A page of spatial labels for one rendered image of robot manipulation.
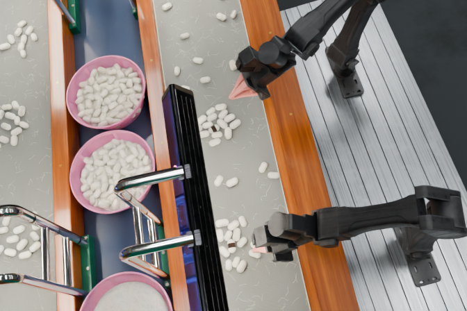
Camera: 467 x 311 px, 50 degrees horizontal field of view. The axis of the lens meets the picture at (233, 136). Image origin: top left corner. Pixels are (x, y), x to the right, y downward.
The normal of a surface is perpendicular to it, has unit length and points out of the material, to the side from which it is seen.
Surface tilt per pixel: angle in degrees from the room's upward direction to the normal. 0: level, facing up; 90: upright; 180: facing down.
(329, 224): 31
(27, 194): 0
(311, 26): 13
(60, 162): 0
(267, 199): 0
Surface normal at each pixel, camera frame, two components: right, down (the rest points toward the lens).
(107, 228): -0.14, -0.39
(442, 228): 0.42, -0.35
